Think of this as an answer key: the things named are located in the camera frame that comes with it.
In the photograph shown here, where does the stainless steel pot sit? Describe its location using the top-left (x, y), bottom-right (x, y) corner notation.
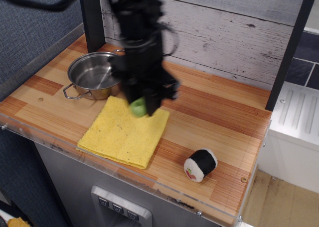
top-left (63, 49), bottom-right (121, 100)

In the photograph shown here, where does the black frame post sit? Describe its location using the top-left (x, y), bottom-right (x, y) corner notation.
top-left (80, 0), bottom-right (105, 53)
top-left (265, 0), bottom-right (315, 112)

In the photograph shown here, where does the black right frame post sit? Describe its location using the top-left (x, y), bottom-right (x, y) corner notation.
top-left (265, 0), bottom-right (315, 112)

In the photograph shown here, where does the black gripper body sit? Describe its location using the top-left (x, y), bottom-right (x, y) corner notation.
top-left (108, 41), bottom-right (179, 100)

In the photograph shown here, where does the clear acrylic edge guard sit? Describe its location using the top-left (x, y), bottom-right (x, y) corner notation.
top-left (0, 109), bottom-right (271, 227)

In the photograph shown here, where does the black left frame post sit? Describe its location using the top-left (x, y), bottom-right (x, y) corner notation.
top-left (80, 0), bottom-right (105, 53)

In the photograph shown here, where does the green handled grey spatula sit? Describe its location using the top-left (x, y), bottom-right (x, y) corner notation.
top-left (129, 97), bottom-right (148, 117)

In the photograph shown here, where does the plush sushi roll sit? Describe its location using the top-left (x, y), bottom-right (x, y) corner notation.
top-left (183, 148), bottom-right (218, 183)

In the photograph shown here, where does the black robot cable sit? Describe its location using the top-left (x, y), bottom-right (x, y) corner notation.
top-left (0, 0), bottom-right (83, 13)

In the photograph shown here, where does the yellow cloth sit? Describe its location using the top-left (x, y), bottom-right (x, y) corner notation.
top-left (77, 96), bottom-right (170, 169)

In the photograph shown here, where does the white ribbed appliance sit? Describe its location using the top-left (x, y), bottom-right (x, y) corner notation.
top-left (257, 82), bottom-right (319, 193)

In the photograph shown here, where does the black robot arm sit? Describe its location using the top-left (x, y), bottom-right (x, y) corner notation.
top-left (108, 0), bottom-right (180, 116)

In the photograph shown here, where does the grey dispenser button panel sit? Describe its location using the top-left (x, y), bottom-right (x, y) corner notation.
top-left (91, 185), bottom-right (153, 227)

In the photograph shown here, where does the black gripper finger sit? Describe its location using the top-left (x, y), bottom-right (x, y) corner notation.
top-left (144, 89), bottom-right (163, 116)
top-left (121, 84), bottom-right (144, 104)

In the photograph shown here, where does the yellow object bottom left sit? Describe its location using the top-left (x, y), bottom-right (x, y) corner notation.
top-left (7, 218), bottom-right (30, 227)

